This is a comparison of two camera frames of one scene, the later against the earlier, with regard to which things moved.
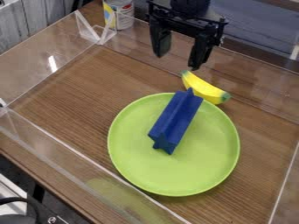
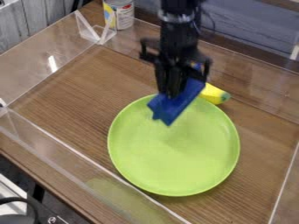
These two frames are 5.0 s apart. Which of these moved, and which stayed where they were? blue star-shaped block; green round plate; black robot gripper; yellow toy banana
Moved: black robot gripper; blue star-shaped block
Stayed: yellow toy banana; green round plate
